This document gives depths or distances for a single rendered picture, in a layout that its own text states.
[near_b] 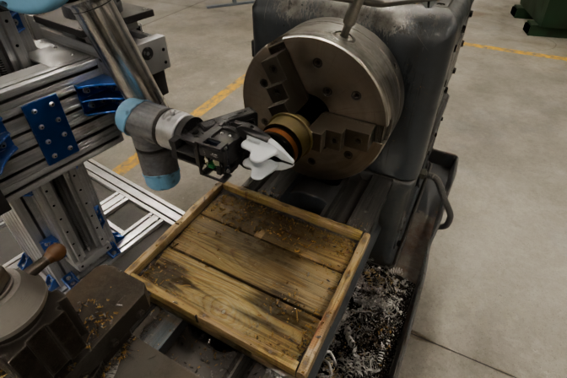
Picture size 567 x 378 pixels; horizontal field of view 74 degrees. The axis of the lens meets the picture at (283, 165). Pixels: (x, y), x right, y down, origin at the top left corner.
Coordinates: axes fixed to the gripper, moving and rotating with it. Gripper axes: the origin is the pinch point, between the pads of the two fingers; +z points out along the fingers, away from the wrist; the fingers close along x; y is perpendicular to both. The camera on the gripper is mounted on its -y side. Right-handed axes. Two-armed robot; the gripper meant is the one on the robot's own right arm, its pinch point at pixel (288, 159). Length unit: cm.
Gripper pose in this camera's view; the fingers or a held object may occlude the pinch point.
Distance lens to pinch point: 63.5
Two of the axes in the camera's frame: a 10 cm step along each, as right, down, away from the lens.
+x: 0.0, -7.9, -6.1
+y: -4.8, 5.4, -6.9
